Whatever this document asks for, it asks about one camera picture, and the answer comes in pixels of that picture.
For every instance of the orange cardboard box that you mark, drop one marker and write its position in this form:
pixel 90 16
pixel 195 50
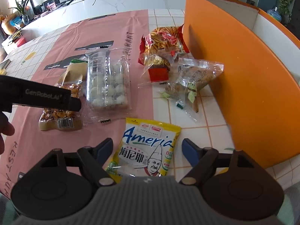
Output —
pixel 246 86

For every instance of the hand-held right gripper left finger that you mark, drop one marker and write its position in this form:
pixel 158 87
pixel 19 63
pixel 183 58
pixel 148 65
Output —
pixel 104 148

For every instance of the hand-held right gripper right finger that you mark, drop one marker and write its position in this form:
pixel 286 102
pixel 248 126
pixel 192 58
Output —
pixel 188 151

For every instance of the clear grain cake packet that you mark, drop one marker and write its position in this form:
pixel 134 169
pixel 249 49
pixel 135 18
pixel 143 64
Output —
pixel 196 75

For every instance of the clear tray packet white balls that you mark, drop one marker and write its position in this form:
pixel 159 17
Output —
pixel 105 84

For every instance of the blue box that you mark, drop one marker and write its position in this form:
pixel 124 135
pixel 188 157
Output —
pixel 16 22

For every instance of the blue water bottle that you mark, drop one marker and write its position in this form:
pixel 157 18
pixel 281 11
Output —
pixel 274 14

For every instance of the yellow white snack packet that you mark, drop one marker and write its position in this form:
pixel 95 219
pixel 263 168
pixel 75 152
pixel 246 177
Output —
pixel 145 145

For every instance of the kraft nut packet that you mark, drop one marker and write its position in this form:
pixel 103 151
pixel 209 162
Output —
pixel 75 72

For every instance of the red label date packet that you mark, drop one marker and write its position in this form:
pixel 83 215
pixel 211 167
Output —
pixel 158 73

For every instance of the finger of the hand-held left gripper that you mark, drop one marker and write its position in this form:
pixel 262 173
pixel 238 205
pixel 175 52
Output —
pixel 75 104

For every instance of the red stick biscuit bag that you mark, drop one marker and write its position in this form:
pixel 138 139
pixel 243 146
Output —
pixel 154 59
pixel 164 37

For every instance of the white marble cabinet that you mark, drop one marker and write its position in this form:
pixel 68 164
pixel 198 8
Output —
pixel 117 2

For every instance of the small clear green packets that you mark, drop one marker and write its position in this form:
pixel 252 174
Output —
pixel 187 96

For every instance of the person's left hand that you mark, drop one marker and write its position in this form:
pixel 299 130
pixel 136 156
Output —
pixel 5 129

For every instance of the red flat box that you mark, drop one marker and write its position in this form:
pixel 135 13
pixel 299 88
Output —
pixel 18 41

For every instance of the potted plant in glass vase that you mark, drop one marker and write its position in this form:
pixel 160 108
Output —
pixel 22 9

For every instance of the orange vase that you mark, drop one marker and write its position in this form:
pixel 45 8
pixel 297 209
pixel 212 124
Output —
pixel 8 27

